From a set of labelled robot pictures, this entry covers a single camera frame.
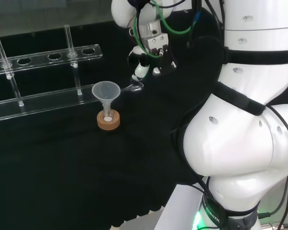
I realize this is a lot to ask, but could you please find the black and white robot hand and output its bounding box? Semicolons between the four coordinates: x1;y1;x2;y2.
128;28;178;82

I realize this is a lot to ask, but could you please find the clear weighing funnel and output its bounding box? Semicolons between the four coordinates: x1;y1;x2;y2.
124;81;145;93

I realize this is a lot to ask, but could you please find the translucent plastic funnel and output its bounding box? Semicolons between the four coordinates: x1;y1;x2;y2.
91;81;121;113

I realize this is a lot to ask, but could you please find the clear funnel stand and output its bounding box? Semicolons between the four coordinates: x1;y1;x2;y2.
0;23;104;122

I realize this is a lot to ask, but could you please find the round-bottom glass flask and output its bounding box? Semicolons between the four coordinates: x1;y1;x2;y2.
101;102;116;126

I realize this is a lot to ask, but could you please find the black table cloth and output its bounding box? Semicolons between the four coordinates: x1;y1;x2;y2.
0;8;233;229

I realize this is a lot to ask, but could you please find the green cable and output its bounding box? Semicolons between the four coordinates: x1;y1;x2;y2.
132;0;198;59

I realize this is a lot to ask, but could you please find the cork ring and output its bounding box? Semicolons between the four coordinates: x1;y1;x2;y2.
96;110;121;131

